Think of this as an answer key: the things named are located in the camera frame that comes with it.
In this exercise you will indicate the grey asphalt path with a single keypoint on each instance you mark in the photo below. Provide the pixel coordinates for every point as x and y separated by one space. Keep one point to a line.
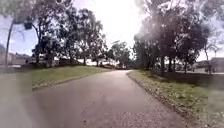
100 100

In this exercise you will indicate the row of trees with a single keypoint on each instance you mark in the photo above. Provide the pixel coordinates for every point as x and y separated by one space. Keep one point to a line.
170 36
70 36

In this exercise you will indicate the grass verge with leaves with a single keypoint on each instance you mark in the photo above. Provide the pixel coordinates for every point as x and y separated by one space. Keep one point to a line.
173 91
56 75

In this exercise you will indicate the building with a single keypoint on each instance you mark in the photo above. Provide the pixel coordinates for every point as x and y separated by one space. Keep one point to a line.
213 64
16 59

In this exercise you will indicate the pole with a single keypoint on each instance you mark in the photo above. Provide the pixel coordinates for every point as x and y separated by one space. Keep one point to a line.
8 43

